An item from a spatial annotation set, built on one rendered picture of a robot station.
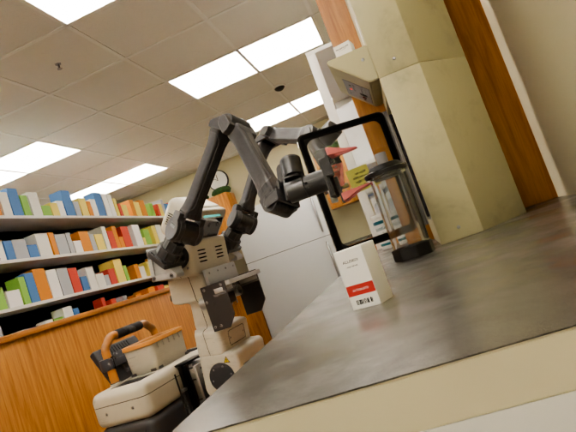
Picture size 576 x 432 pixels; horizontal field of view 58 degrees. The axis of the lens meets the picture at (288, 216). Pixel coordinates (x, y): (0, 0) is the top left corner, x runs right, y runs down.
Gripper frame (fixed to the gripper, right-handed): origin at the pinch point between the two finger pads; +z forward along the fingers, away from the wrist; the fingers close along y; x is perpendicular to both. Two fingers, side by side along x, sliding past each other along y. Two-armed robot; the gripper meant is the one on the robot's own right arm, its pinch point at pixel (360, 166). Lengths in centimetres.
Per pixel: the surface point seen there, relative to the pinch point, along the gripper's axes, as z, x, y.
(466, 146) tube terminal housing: 27.3, 13.6, -2.8
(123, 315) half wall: -183, 174, -10
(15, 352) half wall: -183, 78, -13
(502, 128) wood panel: 44, 46, 2
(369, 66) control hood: 10.7, 8.5, 25.8
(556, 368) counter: 12, -94, -31
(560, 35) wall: 55, 5, 14
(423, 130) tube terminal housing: 18.1, 9.2, 4.4
